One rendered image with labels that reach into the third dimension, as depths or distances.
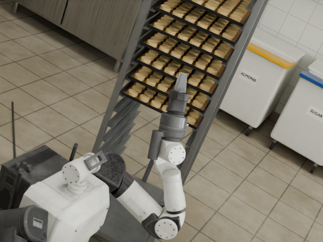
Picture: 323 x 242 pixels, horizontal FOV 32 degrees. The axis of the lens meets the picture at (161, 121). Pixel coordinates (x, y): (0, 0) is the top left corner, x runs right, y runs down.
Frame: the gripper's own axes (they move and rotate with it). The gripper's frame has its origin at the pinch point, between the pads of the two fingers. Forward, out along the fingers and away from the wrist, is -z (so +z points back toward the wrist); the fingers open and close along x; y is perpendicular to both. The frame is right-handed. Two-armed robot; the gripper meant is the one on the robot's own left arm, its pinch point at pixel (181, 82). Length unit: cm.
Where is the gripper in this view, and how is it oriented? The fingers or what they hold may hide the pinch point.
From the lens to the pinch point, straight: 185.1
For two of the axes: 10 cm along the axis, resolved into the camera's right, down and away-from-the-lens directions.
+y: -9.8, -1.8, -1.2
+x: 1.0, 1.2, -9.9
